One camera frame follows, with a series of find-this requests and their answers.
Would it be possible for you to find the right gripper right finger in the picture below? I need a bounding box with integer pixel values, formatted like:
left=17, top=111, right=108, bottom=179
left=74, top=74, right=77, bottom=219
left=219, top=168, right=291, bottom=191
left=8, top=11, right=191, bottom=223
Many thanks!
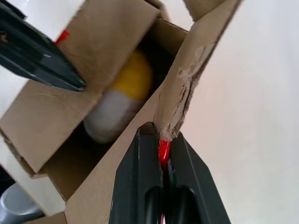
left=163, top=132, right=232, bottom=224

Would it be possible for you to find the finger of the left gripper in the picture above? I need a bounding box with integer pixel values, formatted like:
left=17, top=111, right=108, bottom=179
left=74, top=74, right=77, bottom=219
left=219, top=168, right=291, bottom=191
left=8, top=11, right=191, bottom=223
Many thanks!
left=0, top=4, right=87, bottom=92

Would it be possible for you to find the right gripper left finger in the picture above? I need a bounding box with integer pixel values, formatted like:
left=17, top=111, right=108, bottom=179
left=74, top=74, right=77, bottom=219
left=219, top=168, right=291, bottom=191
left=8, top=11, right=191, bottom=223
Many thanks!
left=108, top=128, right=164, bottom=224

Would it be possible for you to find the brown cardboard box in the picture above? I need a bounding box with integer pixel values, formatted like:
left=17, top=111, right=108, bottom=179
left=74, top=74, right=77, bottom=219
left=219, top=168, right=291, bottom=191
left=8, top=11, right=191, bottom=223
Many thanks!
left=0, top=0, right=243, bottom=224

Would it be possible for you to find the yellow and white item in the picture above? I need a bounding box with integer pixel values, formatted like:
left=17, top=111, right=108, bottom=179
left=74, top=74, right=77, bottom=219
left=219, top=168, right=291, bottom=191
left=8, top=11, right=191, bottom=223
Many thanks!
left=83, top=49, right=154, bottom=144

